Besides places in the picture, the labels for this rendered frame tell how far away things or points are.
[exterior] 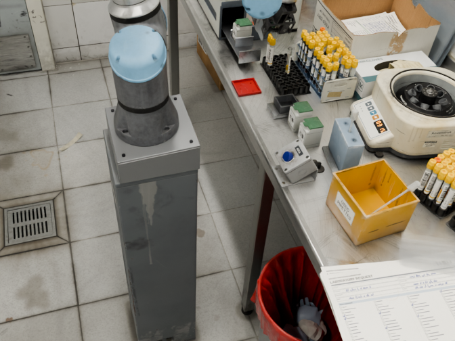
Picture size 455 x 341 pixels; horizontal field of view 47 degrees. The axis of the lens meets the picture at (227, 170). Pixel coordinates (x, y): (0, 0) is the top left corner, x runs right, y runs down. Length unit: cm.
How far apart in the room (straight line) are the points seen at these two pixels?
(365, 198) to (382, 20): 74
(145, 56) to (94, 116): 173
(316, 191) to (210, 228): 107
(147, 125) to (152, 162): 9
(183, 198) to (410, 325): 61
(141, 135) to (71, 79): 192
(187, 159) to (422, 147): 58
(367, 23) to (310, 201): 75
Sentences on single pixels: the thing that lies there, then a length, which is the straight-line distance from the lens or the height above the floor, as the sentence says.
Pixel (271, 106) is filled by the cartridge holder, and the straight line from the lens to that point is 143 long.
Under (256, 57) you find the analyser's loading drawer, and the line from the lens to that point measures 158.
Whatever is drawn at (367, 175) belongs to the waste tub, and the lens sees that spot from 123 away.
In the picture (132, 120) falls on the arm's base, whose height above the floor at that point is 101.
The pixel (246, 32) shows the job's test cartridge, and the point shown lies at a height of 96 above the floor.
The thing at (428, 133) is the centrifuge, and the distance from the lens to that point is 134.
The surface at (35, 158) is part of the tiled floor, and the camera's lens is 264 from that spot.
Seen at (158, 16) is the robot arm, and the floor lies 118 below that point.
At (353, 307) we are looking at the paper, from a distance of 106.
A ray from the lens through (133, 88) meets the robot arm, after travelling 113.
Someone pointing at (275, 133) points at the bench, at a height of 87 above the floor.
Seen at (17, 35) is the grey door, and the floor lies 24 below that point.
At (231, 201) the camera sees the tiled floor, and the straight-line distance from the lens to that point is 235.
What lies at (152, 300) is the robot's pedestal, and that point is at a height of 33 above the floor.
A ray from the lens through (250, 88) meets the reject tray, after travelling 151.
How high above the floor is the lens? 178
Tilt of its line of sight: 46 degrees down
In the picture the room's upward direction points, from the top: 4 degrees clockwise
